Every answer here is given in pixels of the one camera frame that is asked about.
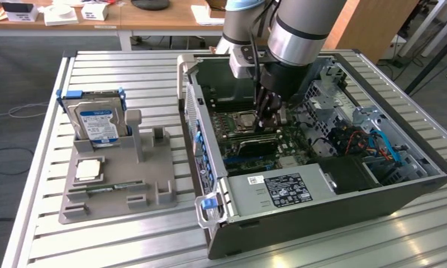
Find grey parts rack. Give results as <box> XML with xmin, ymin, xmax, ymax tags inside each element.
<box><xmin>58</xmin><ymin>108</ymin><xmax>180</xmax><ymax>226</ymax></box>

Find hard disk with blue label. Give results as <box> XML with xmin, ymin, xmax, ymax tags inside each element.
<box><xmin>64</xmin><ymin>99</ymin><xmax>126</xmax><ymax>145</ymax></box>

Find white floor cable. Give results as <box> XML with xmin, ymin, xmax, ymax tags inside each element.
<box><xmin>0</xmin><ymin>102</ymin><xmax>52</xmax><ymax>118</ymax></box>

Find small white printed box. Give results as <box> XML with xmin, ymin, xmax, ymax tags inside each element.
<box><xmin>80</xmin><ymin>2</ymin><xmax>109</xmax><ymax>21</ymax></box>

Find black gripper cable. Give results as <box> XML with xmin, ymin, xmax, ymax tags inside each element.
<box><xmin>247</xmin><ymin>0</ymin><xmax>280</xmax><ymax>84</ymax></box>

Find wooden cabinet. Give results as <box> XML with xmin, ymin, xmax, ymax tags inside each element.
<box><xmin>323</xmin><ymin>0</ymin><xmax>420</xmax><ymax>64</ymax></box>

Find blue disk caddy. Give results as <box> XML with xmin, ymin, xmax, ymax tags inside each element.
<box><xmin>54</xmin><ymin>87</ymin><xmax>129</xmax><ymax>114</ymax></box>

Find green Dell motherboard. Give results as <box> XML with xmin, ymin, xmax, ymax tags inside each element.
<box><xmin>208</xmin><ymin>94</ymin><xmax>317</xmax><ymax>178</ymax></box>

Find black open PC case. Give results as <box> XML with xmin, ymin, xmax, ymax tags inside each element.
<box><xmin>176</xmin><ymin>50</ymin><xmax>447</xmax><ymax>260</ymax></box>

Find white paper stack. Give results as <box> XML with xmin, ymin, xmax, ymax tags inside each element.
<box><xmin>190</xmin><ymin>5</ymin><xmax>225</xmax><ymax>27</ymax></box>

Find silver CPU chip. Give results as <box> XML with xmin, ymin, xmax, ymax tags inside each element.
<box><xmin>74</xmin><ymin>160</ymin><xmax>101</xmax><ymax>181</ymax></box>

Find white box with round item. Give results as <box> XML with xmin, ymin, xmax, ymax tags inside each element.
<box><xmin>42</xmin><ymin>4</ymin><xmax>78</xmax><ymax>26</ymax></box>

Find blue SATA wire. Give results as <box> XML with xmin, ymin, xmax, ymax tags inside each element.
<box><xmin>369</xmin><ymin>130</ymin><xmax>407</xmax><ymax>168</ymax></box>

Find red yellow black wire bundle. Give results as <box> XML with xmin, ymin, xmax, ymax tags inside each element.
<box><xmin>331</xmin><ymin>125</ymin><xmax>392</xmax><ymax>160</ymax></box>

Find silver metal drive cage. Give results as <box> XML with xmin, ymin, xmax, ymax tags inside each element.
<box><xmin>304</xmin><ymin>63</ymin><xmax>439</xmax><ymax>186</ymax></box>

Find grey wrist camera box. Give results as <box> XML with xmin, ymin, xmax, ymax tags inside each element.
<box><xmin>228</xmin><ymin>44</ymin><xmax>264</xmax><ymax>79</ymax></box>

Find white box with black top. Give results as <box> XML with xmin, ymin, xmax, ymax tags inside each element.
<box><xmin>1</xmin><ymin>2</ymin><xmax>37</xmax><ymax>22</ymax></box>

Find black round stand base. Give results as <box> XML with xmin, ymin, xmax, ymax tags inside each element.
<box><xmin>130</xmin><ymin>0</ymin><xmax>170</xmax><ymax>11</ymax></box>

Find grey power supply unit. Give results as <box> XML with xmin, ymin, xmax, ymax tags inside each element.
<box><xmin>223</xmin><ymin>163</ymin><xmax>337</xmax><ymax>217</ymax></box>

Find long wooden desk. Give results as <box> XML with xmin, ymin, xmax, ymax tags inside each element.
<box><xmin>0</xmin><ymin>0</ymin><xmax>327</xmax><ymax>51</ymax></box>

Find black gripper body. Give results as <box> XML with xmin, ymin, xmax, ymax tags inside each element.
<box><xmin>259</xmin><ymin>63</ymin><xmax>313</xmax><ymax>98</ymax></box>

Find black Nvidia graphics card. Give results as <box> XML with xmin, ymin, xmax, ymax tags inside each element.
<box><xmin>236</xmin><ymin>136</ymin><xmax>283</xmax><ymax>157</ymax></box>

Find black floor cable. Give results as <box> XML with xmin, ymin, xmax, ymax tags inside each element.
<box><xmin>0</xmin><ymin>147</ymin><xmax>34</xmax><ymax>157</ymax></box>

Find metal CPU socket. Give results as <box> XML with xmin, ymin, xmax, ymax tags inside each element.
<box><xmin>232</xmin><ymin>110</ymin><xmax>261</xmax><ymax>133</ymax></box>

